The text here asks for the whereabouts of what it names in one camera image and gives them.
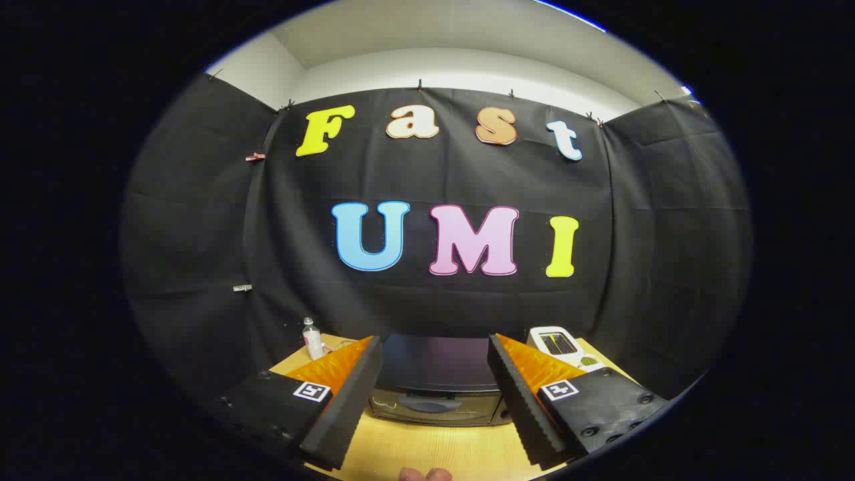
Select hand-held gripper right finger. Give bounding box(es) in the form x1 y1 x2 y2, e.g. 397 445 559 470
486 333 669 470

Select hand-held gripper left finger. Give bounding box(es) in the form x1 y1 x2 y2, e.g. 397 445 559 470
217 335 385 470

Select black toaster oven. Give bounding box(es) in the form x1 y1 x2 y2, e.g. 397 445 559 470
366 334 515 428

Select white pop-up toaster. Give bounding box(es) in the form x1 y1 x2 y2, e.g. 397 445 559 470
526 326 585 368

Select small clear bottle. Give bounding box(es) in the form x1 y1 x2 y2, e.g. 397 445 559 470
302 317 325 361

